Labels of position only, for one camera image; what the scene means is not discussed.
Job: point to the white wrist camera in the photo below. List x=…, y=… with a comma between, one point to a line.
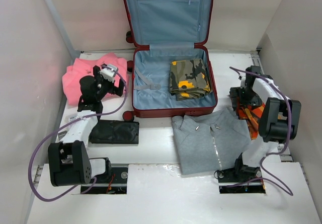
x=243, y=83
x=108, y=72

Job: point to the grey zip hoodie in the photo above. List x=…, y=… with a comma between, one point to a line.
x=209, y=142

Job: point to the orange camouflage garment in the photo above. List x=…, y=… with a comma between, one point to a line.
x=252, y=117

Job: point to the white wet wipes packet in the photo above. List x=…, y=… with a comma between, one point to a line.
x=71, y=118

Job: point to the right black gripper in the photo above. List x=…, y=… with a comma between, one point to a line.
x=235, y=92

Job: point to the black leather pouch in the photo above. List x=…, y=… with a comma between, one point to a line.
x=115, y=132

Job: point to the green yellow camouflage garment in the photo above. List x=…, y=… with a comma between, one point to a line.
x=189, y=79

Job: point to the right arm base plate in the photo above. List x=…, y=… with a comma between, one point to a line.
x=231, y=183

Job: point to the small grey box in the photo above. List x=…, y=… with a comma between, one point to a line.
x=61, y=135

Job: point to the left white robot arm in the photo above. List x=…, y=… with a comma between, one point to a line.
x=69, y=163

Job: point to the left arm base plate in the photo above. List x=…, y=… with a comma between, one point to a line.
x=113, y=183

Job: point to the pink zip hoodie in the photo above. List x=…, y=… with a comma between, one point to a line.
x=82, y=68

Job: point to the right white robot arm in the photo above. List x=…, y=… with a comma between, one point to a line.
x=271, y=114

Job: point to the red open suitcase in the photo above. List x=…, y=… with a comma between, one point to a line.
x=164, y=31

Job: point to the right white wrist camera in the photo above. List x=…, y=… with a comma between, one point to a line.
x=243, y=83

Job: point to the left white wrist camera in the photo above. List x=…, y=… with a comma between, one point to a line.
x=108, y=72

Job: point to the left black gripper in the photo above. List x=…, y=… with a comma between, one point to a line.
x=117, y=90

